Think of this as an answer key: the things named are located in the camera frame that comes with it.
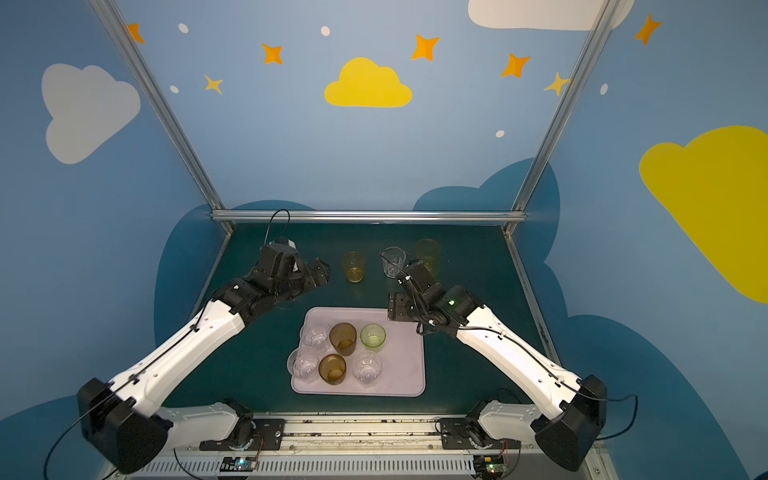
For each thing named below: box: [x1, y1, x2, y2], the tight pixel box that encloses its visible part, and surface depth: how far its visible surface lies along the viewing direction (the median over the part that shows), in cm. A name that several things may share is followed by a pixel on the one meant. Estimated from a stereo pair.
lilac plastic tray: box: [287, 306, 426, 397], surface depth 86 cm
